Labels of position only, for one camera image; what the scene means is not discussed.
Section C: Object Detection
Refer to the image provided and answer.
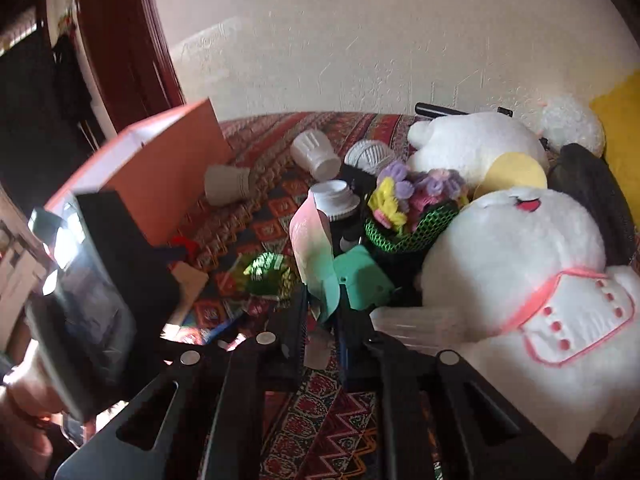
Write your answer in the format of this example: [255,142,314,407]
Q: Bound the white lidded plastic jar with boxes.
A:
[308,179,362,222]

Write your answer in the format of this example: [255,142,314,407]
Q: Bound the small white fluffy plush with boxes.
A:
[539,94,607,159]

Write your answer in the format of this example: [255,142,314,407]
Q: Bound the brown paper tag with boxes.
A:
[169,261,211,312]

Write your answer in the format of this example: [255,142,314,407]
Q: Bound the dark curtain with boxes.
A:
[0,35,103,203]

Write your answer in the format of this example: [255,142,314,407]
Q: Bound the orange cardboard box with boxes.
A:
[44,97,236,251]

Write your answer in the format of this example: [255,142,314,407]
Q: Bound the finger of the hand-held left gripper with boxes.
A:
[145,245,188,326]

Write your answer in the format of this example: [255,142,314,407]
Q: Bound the yellow pillow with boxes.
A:
[589,69,640,202]

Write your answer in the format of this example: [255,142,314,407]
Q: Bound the white paper cup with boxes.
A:
[204,163,252,207]

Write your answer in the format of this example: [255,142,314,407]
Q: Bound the hanging black clothes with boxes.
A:
[51,34,95,122]

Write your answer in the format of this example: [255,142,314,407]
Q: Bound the white ribbed cup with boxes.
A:
[290,129,343,181]

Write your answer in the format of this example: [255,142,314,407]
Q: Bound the person's left hand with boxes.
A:
[0,330,63,466]

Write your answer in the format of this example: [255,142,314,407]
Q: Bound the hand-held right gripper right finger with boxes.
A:
[335,285,576,480]

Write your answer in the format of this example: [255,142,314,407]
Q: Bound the pipe cleaner flower bouquet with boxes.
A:
[363,160,472,255]

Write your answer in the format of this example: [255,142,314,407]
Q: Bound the white plush with pink bib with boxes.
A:
[419,186,640,467]

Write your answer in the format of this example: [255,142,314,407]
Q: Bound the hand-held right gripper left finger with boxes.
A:
[55,285,308,480]

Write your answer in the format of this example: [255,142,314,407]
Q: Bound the white plush with yellow patch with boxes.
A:
[406,111,551,202]

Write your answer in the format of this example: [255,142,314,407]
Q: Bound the patterned red blanket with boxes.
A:
[165,110,640,480]

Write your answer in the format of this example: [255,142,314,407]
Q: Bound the shiny green packet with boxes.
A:
[224,251,297,302]

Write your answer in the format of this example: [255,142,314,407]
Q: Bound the red wooden door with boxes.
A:
[73,0,187,133]

